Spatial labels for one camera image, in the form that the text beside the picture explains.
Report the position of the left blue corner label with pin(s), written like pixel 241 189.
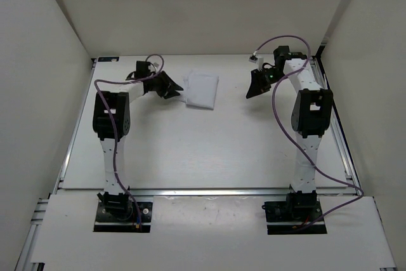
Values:
pixel 108 59

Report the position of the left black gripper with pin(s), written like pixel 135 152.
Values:
pixel 169 86

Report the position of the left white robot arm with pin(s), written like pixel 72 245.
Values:
pixel 112 123

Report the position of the white skirt cloth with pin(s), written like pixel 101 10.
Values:
pixel 200 90

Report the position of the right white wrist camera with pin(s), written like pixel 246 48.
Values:
pixel 258 60

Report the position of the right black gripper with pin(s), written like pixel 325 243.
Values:
pixel 257 85

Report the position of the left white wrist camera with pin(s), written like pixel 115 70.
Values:
pixel 153 66

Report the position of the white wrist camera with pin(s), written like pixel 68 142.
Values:
pixel 258 60
pixel 153 66

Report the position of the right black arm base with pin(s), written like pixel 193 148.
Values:
pixel 300 213

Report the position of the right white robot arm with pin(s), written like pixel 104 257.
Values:
pixel 311 116

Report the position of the aluminium frame rail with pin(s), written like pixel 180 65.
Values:
pixel 212 191

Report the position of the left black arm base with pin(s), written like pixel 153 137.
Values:
pixel 118 213

